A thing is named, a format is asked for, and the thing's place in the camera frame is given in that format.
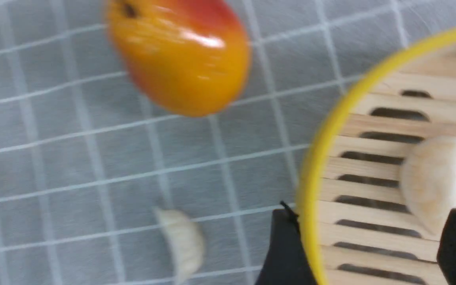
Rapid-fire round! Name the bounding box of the bamboo steamer tray yellow rim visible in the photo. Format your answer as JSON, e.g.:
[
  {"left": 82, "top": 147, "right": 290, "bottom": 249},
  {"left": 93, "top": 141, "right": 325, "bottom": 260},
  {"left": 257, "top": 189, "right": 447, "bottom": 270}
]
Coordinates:
[{"left": 297, "top": 28, "right": 456, "bottom": 285}]

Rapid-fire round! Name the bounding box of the orange red toy pear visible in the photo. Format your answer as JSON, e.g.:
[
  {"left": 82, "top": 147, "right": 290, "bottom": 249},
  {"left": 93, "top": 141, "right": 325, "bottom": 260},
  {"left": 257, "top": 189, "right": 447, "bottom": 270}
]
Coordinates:
[{"left": 105, "top": 0, "right": 252, "bottom": 117}]

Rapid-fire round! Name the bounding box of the grey checked tablecloth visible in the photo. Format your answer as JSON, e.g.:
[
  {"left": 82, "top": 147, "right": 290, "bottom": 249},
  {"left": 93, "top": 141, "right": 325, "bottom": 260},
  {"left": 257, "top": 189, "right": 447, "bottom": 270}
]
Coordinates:
[{"left": 0, "top": 0, "right": 456, "bottom": 285}]

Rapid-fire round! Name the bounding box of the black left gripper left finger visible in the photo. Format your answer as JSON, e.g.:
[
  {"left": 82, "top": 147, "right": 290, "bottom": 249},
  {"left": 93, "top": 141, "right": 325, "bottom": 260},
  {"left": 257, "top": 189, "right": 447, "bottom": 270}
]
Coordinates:
[{"left": 255, "top": 201, "right": 317, "bottom": 285}]

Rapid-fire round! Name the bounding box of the white dumpling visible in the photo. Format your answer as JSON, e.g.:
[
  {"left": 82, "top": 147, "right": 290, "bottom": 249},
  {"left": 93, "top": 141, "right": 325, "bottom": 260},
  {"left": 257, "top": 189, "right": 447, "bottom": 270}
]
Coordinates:
[
  {"left": 154, "top": 207, "right": 206, "bottom": 285},
  {"left": 399, "top": 136, "right": 456, "bottom": 235}
]

